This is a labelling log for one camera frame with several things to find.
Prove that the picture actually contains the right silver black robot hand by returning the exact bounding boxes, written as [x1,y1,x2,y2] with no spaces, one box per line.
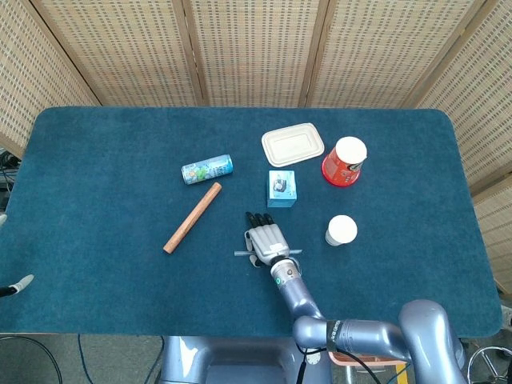
[243,211,302,270]

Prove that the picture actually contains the left robot hand grey fingertips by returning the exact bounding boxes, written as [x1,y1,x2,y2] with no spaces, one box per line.
[0,213,35,299]

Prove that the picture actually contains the thin grey pen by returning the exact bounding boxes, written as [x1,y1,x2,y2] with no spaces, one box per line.
[234,248,304,258]

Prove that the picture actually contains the small white paper cup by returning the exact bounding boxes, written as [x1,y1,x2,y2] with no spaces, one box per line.
[324,214,358,247]

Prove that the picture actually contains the large red paper cup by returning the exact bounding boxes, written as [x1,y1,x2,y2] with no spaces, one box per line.
[320,136,369,187]

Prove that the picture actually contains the light blue cardboard box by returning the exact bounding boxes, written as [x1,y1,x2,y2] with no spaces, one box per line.
[266,170,298,210]

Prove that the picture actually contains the wooden round rod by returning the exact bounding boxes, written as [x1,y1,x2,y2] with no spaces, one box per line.
[162,182,223,254]

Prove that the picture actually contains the blue green drink can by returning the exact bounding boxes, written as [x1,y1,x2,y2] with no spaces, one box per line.
[180,154,234,186]

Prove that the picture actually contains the dark blue table mat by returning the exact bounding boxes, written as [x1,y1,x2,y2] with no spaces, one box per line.
[0,106,504,339]

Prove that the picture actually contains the beige rectangular food container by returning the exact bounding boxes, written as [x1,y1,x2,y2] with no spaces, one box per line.
[261,122,326,168]

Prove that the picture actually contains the grey robot torso base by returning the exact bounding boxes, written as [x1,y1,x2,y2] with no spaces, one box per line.
[158,335,334,384]

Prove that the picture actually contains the pink plastic basket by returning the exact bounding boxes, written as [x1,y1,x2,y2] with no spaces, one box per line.
[327,350,408,366]

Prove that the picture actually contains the woven bamboo folding screen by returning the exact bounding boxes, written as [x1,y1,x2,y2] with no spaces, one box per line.
[0,0,512,296]

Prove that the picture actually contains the black floor cable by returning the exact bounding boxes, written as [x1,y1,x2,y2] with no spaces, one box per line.
[0,334,64,384]

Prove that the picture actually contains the blue floor cable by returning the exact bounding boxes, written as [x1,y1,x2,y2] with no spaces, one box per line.
[77,334,89,384]

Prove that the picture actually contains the green floor cable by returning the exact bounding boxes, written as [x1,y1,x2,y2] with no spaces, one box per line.
[144,335,166,384]

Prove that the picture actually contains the chrome stool ring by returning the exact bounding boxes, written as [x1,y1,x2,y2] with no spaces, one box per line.
[466,345,512,384]

